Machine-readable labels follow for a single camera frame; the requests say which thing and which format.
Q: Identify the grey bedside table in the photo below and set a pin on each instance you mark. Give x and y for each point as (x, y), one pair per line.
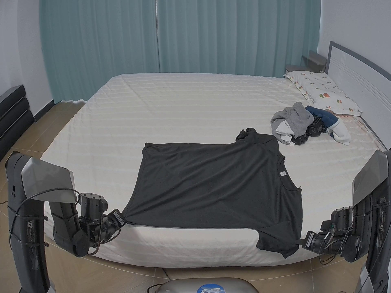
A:
(313, 59)

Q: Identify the black T-shirt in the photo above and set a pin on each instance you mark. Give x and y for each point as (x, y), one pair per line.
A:
(213, 188)

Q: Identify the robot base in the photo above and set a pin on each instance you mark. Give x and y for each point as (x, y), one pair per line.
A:
(189, 285)

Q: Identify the bed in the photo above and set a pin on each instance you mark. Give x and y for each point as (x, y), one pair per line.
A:
(183, 108)

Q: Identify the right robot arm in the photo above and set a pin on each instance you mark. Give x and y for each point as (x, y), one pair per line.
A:
(372, 200)

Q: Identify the black chest of drawers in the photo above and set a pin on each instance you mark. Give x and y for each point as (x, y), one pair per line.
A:
(13, 117)

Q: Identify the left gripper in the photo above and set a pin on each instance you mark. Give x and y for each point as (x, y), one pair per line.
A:
(114, 227)

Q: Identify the blue-green curtain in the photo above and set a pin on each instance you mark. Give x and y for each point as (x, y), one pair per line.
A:
(238, 26)
(97, 41)

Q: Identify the pile of clothes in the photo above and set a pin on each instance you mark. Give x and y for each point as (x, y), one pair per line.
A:
(299, 121)

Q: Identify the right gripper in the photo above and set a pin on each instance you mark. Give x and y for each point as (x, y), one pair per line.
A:
(316, 243)

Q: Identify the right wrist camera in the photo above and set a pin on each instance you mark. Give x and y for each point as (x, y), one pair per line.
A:
(326, 226)

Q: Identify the white printed pillow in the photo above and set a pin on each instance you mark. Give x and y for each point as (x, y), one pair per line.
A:
(323, 90)

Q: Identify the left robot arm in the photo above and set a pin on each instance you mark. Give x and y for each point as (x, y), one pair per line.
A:
(49, 182)

